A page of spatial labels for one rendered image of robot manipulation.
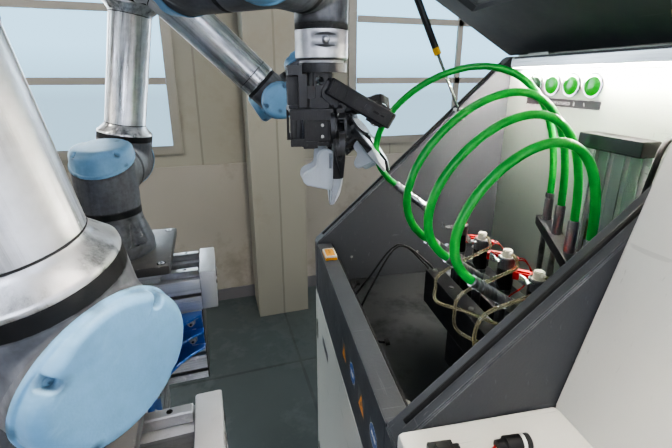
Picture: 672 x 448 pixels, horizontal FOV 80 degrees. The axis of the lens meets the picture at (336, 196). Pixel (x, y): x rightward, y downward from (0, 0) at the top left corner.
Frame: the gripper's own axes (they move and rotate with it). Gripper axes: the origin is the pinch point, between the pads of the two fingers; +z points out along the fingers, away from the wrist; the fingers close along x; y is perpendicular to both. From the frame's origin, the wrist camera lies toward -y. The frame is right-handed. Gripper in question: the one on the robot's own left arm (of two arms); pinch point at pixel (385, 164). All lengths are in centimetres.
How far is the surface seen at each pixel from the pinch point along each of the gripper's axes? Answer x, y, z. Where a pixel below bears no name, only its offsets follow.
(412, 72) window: -171, -12, -73
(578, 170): 11.1, -27.5, 23.8
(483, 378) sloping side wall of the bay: 36, -2, 37
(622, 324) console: 32, -18, 40
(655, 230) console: 32, -27, 32
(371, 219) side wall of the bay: -19.5, 17.2, 5.4
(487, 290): 25.6, -6.6, 29.9
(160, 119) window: -75, 103, -117
